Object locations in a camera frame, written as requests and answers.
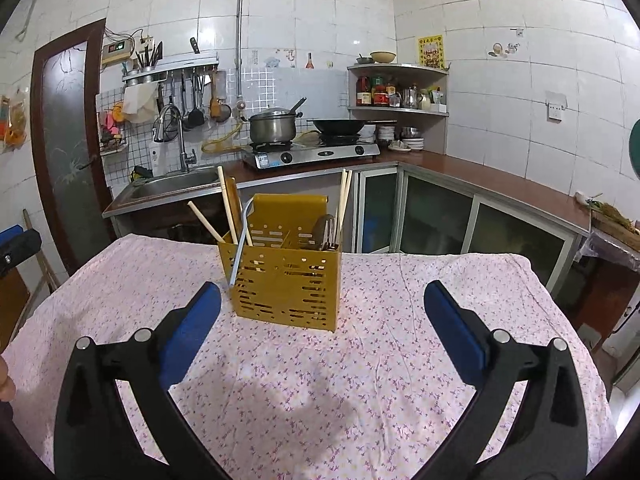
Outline hanging plastic bag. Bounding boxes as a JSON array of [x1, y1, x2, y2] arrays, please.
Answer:
[[0, 87, 28, 153]]

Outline wooden spatula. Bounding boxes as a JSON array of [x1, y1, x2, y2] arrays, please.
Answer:
[[223, 176, 242, 243]]

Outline person's left hand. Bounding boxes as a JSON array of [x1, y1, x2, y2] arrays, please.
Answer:
[[0, 355, 17, 403]]

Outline steel cooking pot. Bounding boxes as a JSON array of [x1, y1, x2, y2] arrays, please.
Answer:
[[248, 107, 303, 143]]

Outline black wok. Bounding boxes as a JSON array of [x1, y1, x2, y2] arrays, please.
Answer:
[[312, 118, 368, 136]]

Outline metal corner shelf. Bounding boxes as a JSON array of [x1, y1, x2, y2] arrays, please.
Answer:
[[347, 62, 450, 118]]

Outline green round cutting board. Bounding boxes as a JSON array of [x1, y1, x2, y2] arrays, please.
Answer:
[[628, 117, 640, 181]]

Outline steel gas stove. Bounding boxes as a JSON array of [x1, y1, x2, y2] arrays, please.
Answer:
[[243, 141, 381, 170]]

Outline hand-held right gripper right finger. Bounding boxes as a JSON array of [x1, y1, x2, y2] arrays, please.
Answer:
[[424, 280, 588, 480]]

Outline metal wall pipe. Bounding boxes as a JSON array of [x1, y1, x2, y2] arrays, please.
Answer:
[[235, 0, 248, 101]]

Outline stainless steel sink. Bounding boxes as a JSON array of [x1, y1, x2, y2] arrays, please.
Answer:
[[117, 167, 221, 201]]

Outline yellow wall poster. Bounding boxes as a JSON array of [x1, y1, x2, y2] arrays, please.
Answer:
[[418, 35, 445, 68]]

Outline red-brown kitchen counter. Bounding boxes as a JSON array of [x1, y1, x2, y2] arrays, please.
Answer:
[[235, 150, 591, 233]]

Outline metal spoon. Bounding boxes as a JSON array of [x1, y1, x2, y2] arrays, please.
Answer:
[[311, 214, 335, 251]]

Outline beige wall control box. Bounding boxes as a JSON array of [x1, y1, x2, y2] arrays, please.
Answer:
[[101, 41, 137, 66]]

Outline brown framed glass door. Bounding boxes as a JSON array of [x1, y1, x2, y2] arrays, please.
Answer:
[[31, 19, 118, 273]]

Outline yellow perforated utensil holder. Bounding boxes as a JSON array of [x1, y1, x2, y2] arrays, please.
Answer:
[[217, 194, 343, 333]]

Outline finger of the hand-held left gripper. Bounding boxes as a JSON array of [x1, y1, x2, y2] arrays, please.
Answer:
[[0, 227, 42, 279]]

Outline floral pink tablecloth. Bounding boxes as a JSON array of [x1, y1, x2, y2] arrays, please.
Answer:
[[0, 232, 618, 480]]

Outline glass door kitchen cabinets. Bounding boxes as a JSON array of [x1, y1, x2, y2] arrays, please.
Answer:
[[352, 167, 583, 291]]

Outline metal wall utensil rack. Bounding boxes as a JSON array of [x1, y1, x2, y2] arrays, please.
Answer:
[[121, 51, 221, 83]]

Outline stack of white plates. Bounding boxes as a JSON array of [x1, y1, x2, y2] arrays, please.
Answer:
[[377, 125, 426, 152]]

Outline row of condiment bottles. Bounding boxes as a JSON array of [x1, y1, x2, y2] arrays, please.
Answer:
[[356, 74, 398, 107]]

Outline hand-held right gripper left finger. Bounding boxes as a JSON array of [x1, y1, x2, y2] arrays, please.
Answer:
[[54, 281, 236, 480]]

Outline beige hanging towel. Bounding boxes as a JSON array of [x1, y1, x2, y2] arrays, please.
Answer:
[[122, 85, 160, 123]]

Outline yellow hose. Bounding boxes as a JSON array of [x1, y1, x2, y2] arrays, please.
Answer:
[[201, 122, 251, 155]]

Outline white wall socket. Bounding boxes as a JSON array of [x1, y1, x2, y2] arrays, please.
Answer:
[[545, 91, 568, 122]]

